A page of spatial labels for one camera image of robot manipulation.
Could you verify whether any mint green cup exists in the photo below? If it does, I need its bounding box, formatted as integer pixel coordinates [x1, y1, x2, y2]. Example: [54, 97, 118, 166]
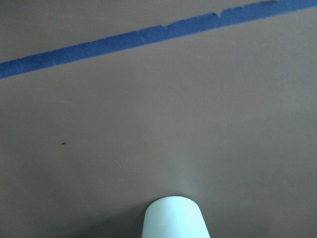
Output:
[142, 196, 210, 238]

